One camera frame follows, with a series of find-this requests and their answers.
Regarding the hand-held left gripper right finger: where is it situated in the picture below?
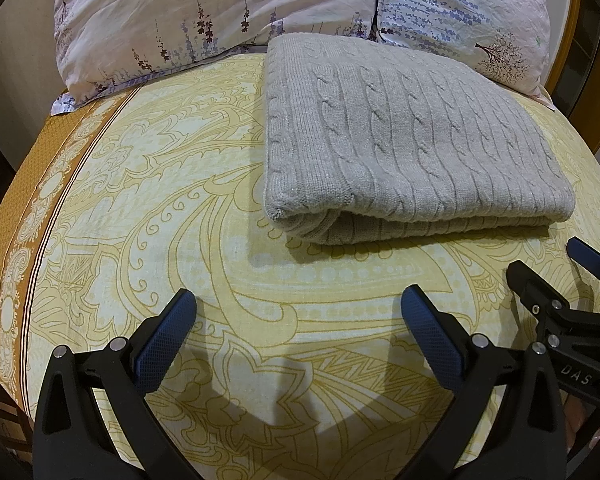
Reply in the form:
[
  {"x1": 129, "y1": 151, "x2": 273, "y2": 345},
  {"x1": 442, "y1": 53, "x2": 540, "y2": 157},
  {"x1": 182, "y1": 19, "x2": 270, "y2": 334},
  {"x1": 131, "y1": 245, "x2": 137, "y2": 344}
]
[{"x1": 401, "y1": 284, "x2": 575, "y2": 480}]

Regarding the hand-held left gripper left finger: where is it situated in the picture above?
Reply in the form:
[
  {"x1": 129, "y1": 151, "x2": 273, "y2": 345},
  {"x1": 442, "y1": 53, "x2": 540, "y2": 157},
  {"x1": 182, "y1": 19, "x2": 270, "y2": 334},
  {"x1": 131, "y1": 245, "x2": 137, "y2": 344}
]
[{"x1": 32, "y1": 288, "x2": 198, "y2": 480}]

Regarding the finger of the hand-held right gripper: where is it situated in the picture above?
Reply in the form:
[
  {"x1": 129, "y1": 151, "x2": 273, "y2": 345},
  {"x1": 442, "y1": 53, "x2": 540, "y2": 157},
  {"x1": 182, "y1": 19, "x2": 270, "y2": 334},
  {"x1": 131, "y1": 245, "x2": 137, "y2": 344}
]
[
  {"x1": 507, "y1": 261, "x2": 600, "y2": 341},
  {"x1": 566, "y1": 236, "x2": 600, "y2": 282}
]

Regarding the grey cable-knit sweater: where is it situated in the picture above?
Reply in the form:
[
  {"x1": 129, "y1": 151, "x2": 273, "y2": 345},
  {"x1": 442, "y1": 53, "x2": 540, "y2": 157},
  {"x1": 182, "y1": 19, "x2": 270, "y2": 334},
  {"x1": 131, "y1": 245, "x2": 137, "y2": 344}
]
[{"x1": 262, "y1": 32, "x2": 576, "y2": 247}]

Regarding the person's right hand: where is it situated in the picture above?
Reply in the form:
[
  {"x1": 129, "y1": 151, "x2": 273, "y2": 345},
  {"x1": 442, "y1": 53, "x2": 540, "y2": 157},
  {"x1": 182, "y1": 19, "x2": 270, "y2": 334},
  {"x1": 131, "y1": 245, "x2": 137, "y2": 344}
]
[{"x1": 562, "y1": 390, "x2": 598, "y2": 431}]

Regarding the yellow paisley bed sheet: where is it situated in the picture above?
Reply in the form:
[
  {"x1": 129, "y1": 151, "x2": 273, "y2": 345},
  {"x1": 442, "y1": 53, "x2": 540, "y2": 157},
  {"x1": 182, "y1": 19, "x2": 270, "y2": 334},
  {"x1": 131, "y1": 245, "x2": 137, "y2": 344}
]
[{"x1": 0, "y1": 52, "x2": 600, "y2": 480}]

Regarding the tree print floral pillow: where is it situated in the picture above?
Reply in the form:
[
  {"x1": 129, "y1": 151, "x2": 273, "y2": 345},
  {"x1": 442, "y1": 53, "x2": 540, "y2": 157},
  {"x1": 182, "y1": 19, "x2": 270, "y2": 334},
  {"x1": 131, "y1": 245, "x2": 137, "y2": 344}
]
[{"x1": 375, "y1": 0, "x2": 555, "y2": 108}]

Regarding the pale floral pillow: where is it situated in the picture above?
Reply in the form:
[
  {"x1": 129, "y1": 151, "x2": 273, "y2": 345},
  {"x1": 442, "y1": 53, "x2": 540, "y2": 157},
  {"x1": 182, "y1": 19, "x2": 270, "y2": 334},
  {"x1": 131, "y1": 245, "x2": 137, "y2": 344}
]
[{"x1": 45, "y1": 0, "x2": 381, "y2": 116}]

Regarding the wooden bed frame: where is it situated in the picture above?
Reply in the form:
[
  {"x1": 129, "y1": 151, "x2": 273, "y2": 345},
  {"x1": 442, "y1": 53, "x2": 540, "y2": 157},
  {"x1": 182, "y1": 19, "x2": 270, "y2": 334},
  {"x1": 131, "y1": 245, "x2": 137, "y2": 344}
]
[{"x1": 547, "y1": 0, "x2": 600, "y2": 156}]

